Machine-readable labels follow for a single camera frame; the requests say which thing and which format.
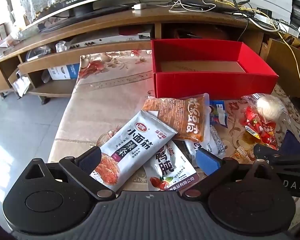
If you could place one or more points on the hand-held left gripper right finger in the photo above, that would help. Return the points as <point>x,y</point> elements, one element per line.
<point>207,162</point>

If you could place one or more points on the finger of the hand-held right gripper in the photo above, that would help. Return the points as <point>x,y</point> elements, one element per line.
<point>295,142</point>
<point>272,155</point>

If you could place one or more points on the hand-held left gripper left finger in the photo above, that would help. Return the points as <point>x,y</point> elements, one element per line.
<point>90,158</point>

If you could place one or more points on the white wafer packet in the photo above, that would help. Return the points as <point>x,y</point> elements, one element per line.
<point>192,148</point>

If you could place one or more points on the red gummy candy packet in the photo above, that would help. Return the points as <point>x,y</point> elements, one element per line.
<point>267,135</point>

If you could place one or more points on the silver wafer packet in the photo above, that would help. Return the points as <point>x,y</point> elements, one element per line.
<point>216,140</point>

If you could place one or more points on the small golden candy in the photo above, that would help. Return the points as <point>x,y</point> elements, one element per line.
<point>240,153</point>

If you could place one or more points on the white red snack packet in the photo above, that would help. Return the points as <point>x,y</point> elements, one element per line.
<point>170,165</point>

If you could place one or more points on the bun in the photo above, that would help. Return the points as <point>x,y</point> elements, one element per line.
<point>268,107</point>

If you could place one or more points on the blue snack packet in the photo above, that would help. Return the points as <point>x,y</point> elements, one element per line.
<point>218,112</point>

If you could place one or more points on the orange snack packet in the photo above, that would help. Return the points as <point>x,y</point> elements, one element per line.
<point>180,115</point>

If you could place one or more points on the silver spicy strip packet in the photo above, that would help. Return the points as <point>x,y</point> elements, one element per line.
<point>140,135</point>

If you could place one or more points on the red cardboard box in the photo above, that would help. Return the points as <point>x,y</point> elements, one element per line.
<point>202,85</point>

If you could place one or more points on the floral tablecloth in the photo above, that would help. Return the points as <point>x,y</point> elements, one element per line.
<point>102,92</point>

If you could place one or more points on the brown cardboard box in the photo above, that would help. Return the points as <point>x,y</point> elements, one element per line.
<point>285,67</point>

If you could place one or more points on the white blue carton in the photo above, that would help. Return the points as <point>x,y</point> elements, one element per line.
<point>65,72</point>

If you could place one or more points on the silver disc player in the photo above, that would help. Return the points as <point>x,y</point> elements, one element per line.
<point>110,40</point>

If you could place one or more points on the wooden television cabinet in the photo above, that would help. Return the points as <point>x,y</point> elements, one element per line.
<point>165,17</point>

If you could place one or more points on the small white adapter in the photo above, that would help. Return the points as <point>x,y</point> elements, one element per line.
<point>138,6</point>

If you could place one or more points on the picture frame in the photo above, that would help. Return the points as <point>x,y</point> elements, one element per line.
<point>1,30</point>

